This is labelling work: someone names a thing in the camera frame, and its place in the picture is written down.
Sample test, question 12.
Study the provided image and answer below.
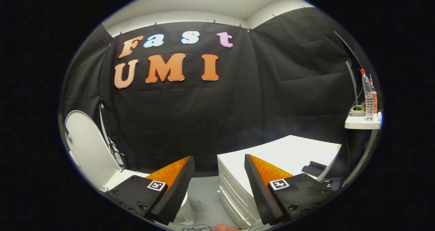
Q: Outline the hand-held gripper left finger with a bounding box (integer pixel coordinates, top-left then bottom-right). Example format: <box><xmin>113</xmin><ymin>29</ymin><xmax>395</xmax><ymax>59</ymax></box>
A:
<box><xmin>106</xmin><ymin>156</ymin><xmax>195</xmax><ymax>226</ymax></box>

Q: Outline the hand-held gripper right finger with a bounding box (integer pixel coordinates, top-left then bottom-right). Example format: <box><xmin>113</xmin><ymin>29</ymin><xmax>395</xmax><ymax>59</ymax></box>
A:
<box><xmin>244</xmin><ymin>154</ymin><xmax>336</xmax><ymax>226</ymax></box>

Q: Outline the white toilet lid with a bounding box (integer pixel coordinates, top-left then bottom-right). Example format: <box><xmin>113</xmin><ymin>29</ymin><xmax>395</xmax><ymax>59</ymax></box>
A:
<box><xmin>64</xmin><ymin>110</ymin><xmax>123</xmax><ymax>192</ymax></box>

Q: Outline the white toilet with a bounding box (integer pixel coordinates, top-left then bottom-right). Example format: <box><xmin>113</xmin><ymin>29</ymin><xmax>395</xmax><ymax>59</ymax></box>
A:
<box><xmin>68</xmin><ymin>151</ymin><xmax>197</xmax><ymax>225</ymax></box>

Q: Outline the white drawer cabinet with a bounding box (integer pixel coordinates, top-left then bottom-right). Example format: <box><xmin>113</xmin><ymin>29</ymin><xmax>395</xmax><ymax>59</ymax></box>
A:
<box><xmin>217</xmin><ymin>135</ymin><xmax>342</xmax><ymax>230</ymax></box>

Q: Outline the small black device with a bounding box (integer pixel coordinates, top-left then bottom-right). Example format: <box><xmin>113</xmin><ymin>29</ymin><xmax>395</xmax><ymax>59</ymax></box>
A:
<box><xmin>301</xmin><ymin>161</ymin><xmax>328</xmax><ymax>178</ymax></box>

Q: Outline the black backdrop cloth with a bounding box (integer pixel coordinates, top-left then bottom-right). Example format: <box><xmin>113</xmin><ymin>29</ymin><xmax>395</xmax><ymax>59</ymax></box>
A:
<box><xmin>59</xmin><ymin>7</ymin><xmax>361</xmax><ymax>177</ymax></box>

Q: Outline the black tripod stand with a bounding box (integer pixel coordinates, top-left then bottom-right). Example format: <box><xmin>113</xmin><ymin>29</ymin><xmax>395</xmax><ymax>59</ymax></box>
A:
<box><xmin>100</xmin><ymin>101</ymin><xmax>127</xmax><ymax>169</ymax></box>

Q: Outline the white side table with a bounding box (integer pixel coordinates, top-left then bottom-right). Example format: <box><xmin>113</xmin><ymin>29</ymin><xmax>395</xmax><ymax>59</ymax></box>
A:
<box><xmin>344</xmin><ymin>113</ymin><xmax>383</xmax><ymax>187</ymax></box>

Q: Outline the grey upright pole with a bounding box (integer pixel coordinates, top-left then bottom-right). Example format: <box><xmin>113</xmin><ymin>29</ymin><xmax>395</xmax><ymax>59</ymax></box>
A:
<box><xmin>346</xmin><ymin>61</ymin><xmax>359</xmax><ymax>106</ymax></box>

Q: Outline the clear water bottle red cap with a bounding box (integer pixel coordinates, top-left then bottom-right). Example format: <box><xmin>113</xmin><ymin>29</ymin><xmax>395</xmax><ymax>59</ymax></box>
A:
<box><xmin>360</xmin><ymin>69</ymin><xmax>375</xmax><ymax>121</ymax></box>

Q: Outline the orange drink bottle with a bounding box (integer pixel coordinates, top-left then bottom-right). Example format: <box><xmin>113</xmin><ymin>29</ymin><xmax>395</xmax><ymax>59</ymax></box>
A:
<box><xmin>370</xmin><ymin>75</ymin><xmax>378</xmax><ymax>114</ymax></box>

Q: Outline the black curved pole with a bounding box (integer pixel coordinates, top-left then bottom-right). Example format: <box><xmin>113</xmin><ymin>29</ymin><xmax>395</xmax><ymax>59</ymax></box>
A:
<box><xmin>333</xmin><ymin>31</ymin><xmax>363</xmax><ymax>69</ymax></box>

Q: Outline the tangle of black cables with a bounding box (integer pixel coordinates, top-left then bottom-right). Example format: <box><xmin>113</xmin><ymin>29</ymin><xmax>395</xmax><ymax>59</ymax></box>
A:
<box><xmin>181</xmin><ymin>224</ymin><xmax>212</xmax><ymax>231</ymax></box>

